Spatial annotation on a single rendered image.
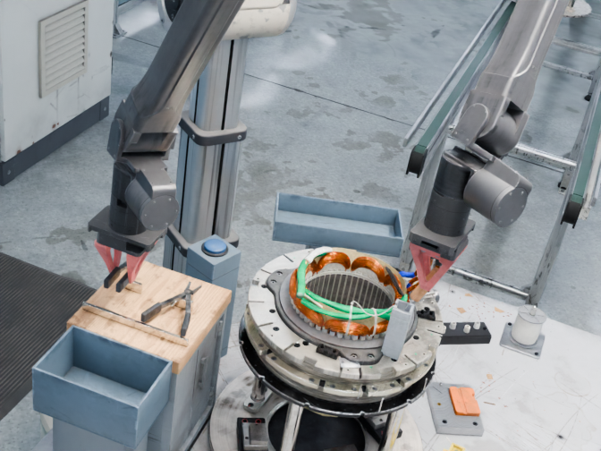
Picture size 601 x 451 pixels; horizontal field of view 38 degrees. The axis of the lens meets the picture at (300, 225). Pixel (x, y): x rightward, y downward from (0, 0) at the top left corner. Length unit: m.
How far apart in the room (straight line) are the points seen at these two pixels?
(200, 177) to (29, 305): 1.46
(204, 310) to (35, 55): 2.33
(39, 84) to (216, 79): 2.10
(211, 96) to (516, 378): 0.85
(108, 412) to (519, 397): 0.89
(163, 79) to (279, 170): 2.86
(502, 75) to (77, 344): 0.74
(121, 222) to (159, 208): 0.11
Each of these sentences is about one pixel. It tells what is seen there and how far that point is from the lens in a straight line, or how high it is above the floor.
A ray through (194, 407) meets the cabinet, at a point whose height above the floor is 0.87.
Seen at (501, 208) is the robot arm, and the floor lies 1.42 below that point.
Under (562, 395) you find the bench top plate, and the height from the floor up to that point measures 0.78.
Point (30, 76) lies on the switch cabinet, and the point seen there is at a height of 0.42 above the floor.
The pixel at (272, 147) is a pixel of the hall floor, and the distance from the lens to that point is 4.16.
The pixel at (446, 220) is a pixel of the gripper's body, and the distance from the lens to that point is 1.20.
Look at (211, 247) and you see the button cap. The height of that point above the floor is 1.04.
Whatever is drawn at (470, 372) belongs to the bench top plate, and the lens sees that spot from 1.88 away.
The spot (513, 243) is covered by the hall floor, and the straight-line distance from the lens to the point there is 3.86.
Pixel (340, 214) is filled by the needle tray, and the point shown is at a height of 1.04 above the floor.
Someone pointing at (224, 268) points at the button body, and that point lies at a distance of 1.61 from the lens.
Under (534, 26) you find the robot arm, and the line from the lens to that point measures 1.21.
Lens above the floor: 1.97
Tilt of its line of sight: 33 degrees down
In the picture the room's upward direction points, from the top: 10 degrees clockwise
